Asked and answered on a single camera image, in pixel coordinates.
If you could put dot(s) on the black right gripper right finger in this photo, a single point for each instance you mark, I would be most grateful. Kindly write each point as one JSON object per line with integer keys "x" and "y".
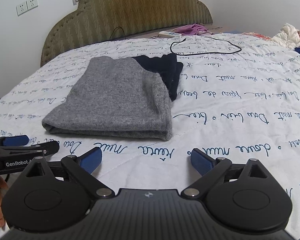
{"x": 242, "y": 197}

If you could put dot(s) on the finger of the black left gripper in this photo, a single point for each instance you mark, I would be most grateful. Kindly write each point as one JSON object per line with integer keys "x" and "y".
{"x": 48, "y": 148}
{"x": 20, "y": 140}

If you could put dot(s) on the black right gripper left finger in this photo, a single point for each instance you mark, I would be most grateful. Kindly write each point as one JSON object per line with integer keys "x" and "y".
{"x": 53, "y": 195}

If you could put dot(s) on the grey and navy knit sweater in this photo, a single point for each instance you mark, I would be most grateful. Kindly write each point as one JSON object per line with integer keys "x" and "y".
{"x": 129, "y": 97}

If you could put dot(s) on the white bedsheet with blue script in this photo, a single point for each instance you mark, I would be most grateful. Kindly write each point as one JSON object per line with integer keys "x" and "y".
{"x": 238, "y": 97}

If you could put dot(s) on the olive green upholstered headboard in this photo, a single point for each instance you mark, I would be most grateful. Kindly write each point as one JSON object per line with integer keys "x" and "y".
{"x": 96, "y": 21}

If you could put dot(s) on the pink patterned cloth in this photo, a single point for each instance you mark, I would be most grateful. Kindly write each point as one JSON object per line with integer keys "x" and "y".
{"x": 254, "y": 34}

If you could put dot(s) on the white quilted jacket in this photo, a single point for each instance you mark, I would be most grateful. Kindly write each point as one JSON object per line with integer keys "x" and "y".
{"x": 287, "y": 37}

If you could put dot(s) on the white power strip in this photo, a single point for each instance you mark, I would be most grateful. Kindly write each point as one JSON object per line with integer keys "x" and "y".
{"x": 168, "y": 34}

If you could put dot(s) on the purple cloth on bed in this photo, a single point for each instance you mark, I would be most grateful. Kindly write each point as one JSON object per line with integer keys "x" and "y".
{"x": 192, "y": 29}

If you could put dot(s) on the white wall socket plate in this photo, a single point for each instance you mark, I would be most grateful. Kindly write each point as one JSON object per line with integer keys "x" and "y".
{"x": 21, "y": 8}
{"x": 31, "y": 4}

